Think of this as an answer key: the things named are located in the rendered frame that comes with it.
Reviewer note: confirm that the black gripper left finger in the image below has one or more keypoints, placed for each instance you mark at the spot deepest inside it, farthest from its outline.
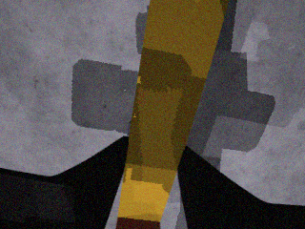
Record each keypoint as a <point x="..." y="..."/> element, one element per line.
<point x="79" y="198"/>

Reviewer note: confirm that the yellow bar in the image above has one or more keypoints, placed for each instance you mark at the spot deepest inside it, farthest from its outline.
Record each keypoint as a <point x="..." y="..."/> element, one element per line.
<point x="177" y="53"/>

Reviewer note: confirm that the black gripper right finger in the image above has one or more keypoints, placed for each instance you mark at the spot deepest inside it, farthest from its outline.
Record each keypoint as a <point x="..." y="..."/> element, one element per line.
<point x="212" y="201"/>

